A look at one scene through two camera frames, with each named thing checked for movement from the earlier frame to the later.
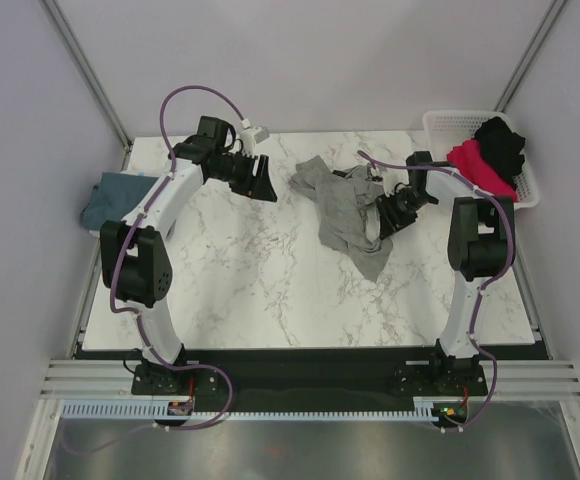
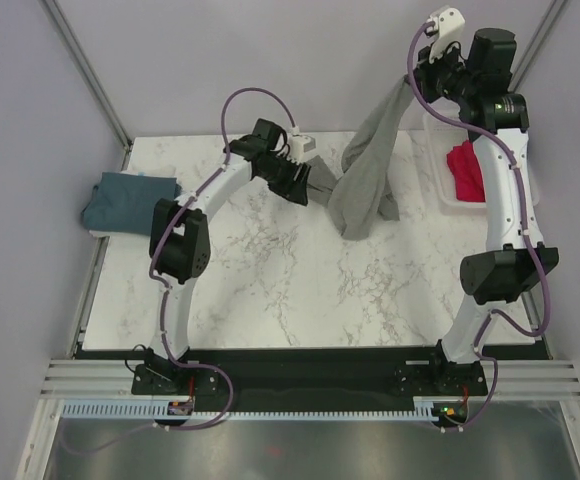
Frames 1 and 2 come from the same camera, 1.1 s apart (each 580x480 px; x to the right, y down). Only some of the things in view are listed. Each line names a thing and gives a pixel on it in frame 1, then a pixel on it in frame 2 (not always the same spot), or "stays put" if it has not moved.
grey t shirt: (343, 198) to (362, 197)
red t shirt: (467, 157) stays put
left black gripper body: (238, 173) to (279, 174)
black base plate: (426, 375) stays put
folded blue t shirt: (113, 198) stays put
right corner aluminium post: (530, 55) stays put
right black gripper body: (402, 206) to (441, 79)
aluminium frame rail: (516, 379) stays put
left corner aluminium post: (86, 71) stays put
